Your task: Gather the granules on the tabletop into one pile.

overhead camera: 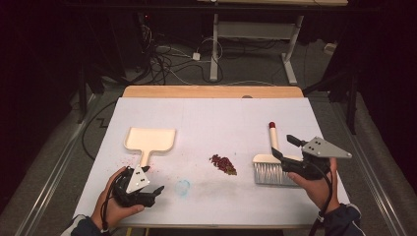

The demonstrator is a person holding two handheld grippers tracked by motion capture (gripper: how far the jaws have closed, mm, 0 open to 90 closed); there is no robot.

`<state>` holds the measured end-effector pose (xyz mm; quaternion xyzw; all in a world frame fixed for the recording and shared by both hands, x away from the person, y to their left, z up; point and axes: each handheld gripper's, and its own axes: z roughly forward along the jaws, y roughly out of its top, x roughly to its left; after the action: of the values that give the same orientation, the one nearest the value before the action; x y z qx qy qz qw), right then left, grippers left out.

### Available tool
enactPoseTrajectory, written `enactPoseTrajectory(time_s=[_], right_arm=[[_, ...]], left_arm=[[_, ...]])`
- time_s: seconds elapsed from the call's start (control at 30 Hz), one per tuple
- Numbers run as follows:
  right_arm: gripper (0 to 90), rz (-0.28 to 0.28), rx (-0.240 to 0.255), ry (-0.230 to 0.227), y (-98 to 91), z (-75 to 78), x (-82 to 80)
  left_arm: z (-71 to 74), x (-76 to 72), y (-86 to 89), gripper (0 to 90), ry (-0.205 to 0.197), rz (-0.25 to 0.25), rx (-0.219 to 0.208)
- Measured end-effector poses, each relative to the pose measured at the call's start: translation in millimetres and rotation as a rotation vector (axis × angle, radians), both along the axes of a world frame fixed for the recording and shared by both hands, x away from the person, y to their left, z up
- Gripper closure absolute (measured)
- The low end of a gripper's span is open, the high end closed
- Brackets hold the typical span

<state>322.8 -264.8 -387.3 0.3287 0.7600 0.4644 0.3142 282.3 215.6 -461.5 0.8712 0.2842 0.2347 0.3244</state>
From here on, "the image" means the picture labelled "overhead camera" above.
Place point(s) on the person's left hand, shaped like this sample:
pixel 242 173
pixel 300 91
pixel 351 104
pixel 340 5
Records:
pixel 111 213

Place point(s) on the red beans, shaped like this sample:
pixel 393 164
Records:
pixel 223 165

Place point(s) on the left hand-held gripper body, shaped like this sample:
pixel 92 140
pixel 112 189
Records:
pixel 137 180

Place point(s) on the cream hand brush red cap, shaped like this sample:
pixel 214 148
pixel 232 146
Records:
pixel 267 170

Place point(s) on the cream plastic dustpan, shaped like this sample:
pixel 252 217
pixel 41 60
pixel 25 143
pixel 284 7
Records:
pixel 150 140

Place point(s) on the aluminium floor rail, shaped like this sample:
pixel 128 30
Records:
pixel 55 177
pixel 377 187

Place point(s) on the white desk frame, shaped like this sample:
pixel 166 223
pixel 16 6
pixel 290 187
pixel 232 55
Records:
pixel 252 30

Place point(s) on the white power adapter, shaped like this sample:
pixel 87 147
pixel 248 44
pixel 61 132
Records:
pixel 196 56

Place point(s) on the black metal stand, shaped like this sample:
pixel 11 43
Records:
pixel 82 95
pixel 351 98

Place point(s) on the white table mat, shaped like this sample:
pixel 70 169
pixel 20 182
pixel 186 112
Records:
pixel 213 118

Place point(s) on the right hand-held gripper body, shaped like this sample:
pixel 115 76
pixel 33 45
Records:
pixel 323 149

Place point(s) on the person's right hand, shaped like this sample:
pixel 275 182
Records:
pixel 319 193

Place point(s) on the wooden table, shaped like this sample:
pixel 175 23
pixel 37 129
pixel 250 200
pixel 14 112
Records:
pixel 213 91

